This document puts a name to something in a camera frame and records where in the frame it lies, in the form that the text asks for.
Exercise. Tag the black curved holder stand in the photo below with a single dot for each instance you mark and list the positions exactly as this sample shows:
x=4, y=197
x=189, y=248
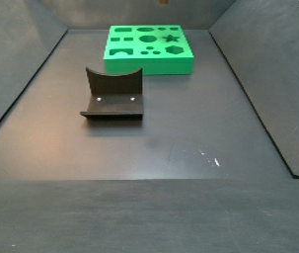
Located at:
x=116, y=95

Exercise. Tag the green shape-sorter block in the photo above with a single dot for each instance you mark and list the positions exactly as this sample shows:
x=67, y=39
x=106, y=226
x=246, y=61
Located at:
x=155, y=48

